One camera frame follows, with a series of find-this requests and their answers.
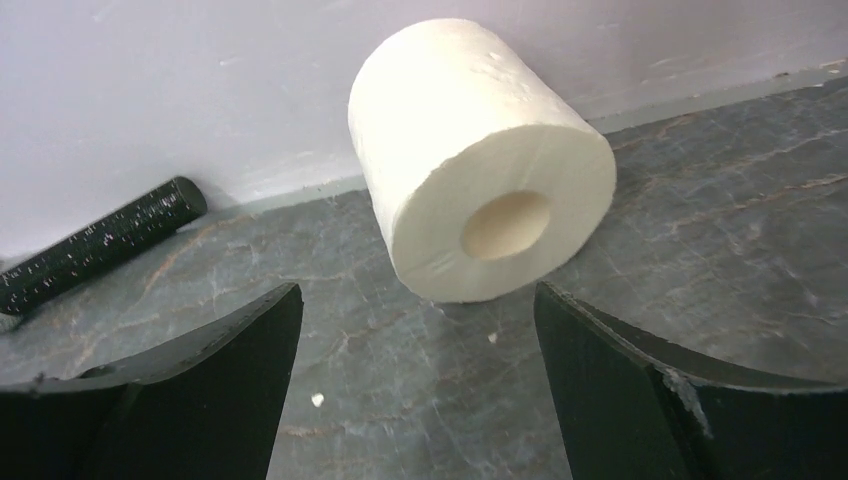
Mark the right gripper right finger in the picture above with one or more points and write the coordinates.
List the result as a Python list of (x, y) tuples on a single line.
[(632, 405)]

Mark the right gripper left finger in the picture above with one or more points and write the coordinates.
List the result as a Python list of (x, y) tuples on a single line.
[(203, 405)]

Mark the white roll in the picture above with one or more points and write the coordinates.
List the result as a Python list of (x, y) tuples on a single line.
[(482, 178)]

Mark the black microphone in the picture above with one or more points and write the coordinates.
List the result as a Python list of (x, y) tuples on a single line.
[(101, 246)]

